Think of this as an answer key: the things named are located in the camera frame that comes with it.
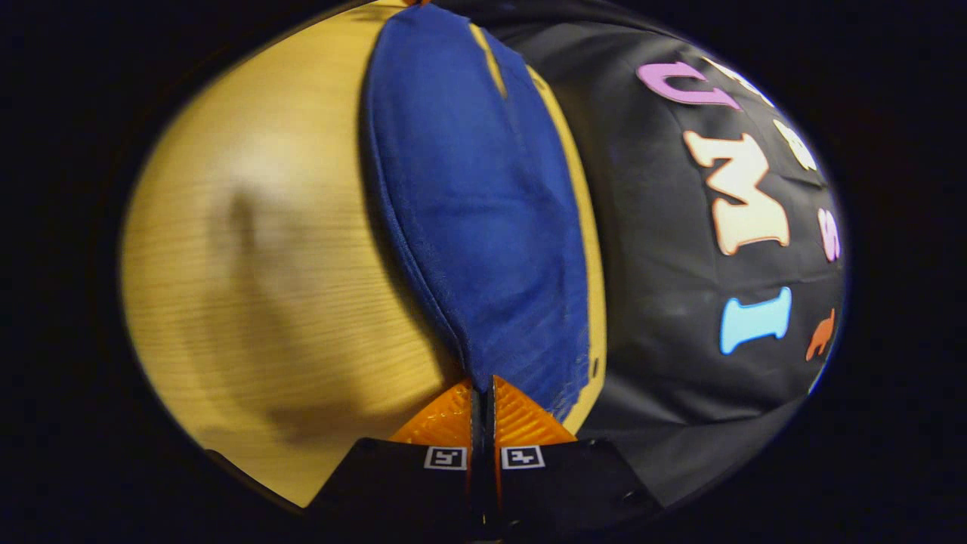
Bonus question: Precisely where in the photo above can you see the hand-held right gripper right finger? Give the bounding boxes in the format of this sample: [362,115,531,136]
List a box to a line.
[484,374,667,542]

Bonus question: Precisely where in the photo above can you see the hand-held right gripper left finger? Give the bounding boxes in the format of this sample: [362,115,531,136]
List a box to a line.
[306,378,485,542]

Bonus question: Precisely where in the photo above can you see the blue jeans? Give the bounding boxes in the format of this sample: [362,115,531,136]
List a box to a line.
[361,3,592,424]

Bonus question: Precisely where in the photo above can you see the black backdrop cloth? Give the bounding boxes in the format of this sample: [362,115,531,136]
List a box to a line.
[434,0,847,507]

